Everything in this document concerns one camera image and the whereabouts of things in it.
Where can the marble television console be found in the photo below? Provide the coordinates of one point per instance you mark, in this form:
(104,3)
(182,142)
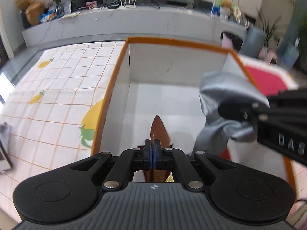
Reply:
(120,22)

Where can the grey metal bin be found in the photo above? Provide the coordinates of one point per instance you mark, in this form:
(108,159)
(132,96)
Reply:
(254,40)

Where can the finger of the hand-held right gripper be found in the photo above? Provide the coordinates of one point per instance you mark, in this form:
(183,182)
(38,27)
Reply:
(235,111)

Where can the brown leather pouch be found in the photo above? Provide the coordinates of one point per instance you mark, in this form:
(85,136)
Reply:
(158,129)

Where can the pink space heater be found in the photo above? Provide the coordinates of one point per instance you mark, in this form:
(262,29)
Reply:
(268,57)

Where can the blue water jug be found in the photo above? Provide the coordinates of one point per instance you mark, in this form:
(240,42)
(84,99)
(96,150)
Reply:
(289,52)

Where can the blue snack packets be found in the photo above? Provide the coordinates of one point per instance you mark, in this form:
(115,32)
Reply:
(48,16)

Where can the white tablet device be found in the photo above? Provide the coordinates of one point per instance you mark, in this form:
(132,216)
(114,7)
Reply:
(3,153)

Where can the small black device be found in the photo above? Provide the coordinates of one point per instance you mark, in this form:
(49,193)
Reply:
(112,7)

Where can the orange cardboard box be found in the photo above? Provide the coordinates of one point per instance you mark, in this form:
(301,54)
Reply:
(153,64)

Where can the pink photo card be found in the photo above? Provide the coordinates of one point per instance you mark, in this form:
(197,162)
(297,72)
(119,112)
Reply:
(91,4)

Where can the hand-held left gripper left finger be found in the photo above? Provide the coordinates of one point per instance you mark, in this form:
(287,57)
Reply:
(149,155)

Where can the dried flower bunch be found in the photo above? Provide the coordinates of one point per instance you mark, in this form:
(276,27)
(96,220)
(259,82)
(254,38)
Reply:
(22,1)

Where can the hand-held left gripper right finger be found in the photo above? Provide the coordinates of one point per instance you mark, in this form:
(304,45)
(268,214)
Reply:
(156,155)

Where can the long-leaf potted plant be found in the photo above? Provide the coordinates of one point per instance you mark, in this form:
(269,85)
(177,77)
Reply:
(267,26)

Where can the silver grey cloth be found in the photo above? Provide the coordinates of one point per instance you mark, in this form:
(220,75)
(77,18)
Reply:
(215,86)

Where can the gold vase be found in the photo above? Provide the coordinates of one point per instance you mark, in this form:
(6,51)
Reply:
(34,13)

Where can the lemon printed blanket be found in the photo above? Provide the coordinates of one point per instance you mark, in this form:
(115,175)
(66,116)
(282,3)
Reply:
(52,105)

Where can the sheet of paper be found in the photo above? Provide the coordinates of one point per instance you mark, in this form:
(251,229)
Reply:
(69,15)

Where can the white router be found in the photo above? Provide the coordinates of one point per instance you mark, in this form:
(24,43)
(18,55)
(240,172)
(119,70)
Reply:
(127,6)

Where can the pink trash bin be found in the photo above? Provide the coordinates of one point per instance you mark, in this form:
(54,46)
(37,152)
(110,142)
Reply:
(227,43)

